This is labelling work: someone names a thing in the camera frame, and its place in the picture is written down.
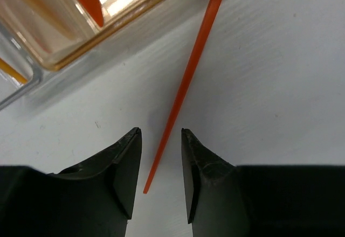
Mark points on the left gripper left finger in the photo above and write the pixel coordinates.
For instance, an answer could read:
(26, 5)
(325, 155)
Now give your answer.
(92, 198)

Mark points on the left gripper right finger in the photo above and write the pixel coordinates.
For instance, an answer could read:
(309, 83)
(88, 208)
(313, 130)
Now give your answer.
(259, 200)

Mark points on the yellow-orange fork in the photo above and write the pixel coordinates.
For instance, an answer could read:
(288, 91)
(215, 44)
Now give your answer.
(12, 72)

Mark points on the clear plastic container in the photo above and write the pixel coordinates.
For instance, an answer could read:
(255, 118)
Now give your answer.
(14, 54)

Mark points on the amber plastic container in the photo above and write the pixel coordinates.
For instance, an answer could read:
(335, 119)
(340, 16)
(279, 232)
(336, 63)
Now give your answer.
(56, 32)

